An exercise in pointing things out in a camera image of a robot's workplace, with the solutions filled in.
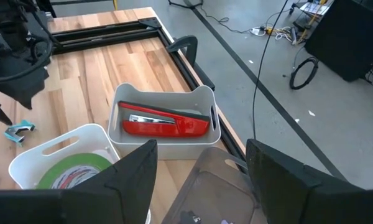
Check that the light blue staple remover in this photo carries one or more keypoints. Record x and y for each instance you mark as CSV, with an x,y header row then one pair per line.
x,y
18,127

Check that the white power strip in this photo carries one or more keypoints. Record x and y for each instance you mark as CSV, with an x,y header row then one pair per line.
x,y
258,31

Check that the dark translucent plastic bin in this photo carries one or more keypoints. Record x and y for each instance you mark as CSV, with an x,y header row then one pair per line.
x,y
211,193

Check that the red stapler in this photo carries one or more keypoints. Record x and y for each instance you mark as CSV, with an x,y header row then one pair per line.
x,y
174,127

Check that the black cabinet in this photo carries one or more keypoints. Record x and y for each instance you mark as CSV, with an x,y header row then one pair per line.
x,y
345,37

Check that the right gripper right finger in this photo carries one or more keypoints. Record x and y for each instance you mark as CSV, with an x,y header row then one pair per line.
x,y
298,202

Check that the black table clamp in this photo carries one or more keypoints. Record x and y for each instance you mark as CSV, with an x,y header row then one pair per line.
x,y
186,42

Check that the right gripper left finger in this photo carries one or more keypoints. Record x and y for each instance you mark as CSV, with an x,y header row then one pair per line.
x,y
112,205

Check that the green masking tape roll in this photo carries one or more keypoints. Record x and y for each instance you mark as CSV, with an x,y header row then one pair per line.
x,y
68,161

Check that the white plastic bin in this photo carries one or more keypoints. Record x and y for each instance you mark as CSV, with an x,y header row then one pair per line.
x,y
34,161

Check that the grey plastic bin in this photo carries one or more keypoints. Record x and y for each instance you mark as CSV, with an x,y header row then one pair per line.
x,y
161,149

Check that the black aluminium table frame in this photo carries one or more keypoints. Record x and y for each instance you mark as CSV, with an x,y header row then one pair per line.
x,y
105,34

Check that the red tape roll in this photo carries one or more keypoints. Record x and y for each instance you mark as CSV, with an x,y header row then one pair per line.
x,y
81,179

